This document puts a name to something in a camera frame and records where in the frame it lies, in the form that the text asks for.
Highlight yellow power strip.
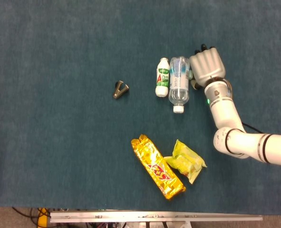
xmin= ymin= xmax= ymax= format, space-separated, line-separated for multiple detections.
xmin=37 ymin=208 xmax=51 ymax=228

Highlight clear plastic water bottle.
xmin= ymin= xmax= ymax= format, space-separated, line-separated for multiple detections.
xmin=168 ymin=56 xmax=190 ymax=114

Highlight small white green-label milk bottle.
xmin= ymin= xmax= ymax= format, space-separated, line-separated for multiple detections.
xmin=155 ymin=57 xmax=170 ymax=97

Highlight black floor cables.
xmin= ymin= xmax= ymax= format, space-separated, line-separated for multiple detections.
xmin=11 ymin=207 xmax=40 ymax=225

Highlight black metal staple remover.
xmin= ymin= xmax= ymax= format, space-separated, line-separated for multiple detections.
xmin=112 ymin=80 xmax=130 ymax=100

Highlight yellow crinkled snack bag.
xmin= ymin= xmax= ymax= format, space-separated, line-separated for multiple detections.
xmin=163 ymin=139 xmax=207 ymax=185

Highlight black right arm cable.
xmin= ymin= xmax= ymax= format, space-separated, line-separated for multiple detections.
xmin=241 ymin=122 xmax=264 ymax=134

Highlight aluminium frame rail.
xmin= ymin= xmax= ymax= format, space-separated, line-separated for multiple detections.
xmin=49 ymin=210 xmax=263 ymax=223

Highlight blue felt table cloth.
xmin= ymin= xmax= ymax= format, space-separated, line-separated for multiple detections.
xmin=0 ymin=0 xmax=281 ymax=216

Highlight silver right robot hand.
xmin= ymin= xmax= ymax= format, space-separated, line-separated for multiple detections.
xmin=189 ymin=44 xmax=226 ymax=90

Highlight long golden yellow biscuit pack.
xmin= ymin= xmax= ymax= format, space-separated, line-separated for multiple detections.
xmin=131 ymin=134 xmax=187 ymax=200

